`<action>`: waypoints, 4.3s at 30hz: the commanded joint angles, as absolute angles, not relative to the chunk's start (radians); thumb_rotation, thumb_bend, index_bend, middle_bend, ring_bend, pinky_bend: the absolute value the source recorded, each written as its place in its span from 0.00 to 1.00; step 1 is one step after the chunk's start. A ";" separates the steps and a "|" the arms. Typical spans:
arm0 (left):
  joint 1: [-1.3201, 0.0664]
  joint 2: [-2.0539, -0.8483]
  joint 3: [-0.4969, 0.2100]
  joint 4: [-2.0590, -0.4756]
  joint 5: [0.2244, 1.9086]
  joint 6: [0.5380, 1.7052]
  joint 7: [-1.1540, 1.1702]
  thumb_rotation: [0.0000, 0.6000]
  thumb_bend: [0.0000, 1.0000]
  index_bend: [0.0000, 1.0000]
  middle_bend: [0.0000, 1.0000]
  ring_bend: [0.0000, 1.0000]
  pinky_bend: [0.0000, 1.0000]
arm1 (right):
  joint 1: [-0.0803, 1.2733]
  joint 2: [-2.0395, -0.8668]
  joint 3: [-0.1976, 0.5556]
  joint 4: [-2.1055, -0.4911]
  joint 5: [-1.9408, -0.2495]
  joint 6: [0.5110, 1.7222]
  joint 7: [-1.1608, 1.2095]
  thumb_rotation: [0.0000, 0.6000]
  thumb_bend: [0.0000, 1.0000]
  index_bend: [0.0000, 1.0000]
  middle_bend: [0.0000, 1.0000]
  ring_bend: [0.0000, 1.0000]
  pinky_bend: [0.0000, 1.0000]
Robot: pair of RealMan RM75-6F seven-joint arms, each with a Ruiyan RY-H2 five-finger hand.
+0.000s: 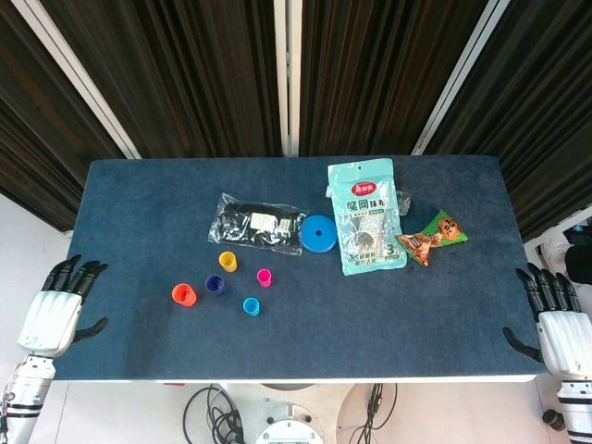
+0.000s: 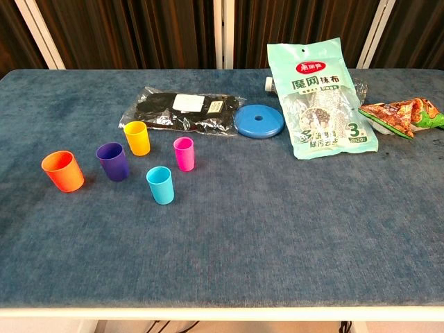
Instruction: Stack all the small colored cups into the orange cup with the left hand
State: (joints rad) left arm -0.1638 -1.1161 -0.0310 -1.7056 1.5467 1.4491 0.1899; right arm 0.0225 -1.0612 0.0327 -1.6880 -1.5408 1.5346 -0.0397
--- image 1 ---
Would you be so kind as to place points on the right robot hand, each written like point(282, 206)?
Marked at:
point(566, 342)

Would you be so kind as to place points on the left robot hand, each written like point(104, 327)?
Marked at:
point(48, 319)

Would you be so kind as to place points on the purple plastic cup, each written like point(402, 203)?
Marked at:
point(215, 284)

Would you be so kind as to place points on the yellow plastic cup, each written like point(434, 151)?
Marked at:
point(228, 262)

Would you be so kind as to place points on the light blue plastic cup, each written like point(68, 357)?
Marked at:
point(251, 306)

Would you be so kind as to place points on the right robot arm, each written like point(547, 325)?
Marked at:
point(575, 407)

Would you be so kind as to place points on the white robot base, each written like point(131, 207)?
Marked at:
point(287, 416)

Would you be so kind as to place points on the black box device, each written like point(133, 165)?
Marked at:
point(580, 263)

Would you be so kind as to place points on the orange plastic cup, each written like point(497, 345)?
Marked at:
point(183, 294)

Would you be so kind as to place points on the dark slatted partition panel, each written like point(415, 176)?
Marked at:
point(37, 152)
point(185, 74)
point(546, 115)
point(384, 74)

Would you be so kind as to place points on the green orange snack bag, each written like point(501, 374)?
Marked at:
point(439, 233)

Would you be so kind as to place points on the pink plastic cup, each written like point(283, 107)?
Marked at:
point(264, 277)

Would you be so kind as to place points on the clear bag with black item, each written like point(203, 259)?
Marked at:
point(250, 226)

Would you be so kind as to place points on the teal cleaning cloth package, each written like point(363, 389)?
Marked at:
point(365, 208)

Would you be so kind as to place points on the blue felt table mat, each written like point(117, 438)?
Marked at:
point(324, 333)

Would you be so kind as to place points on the blue disc with hole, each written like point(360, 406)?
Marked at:
point(319, 238)

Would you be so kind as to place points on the white partition post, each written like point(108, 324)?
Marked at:
point(458, 83)
point(287, 69)
point(78, 78)

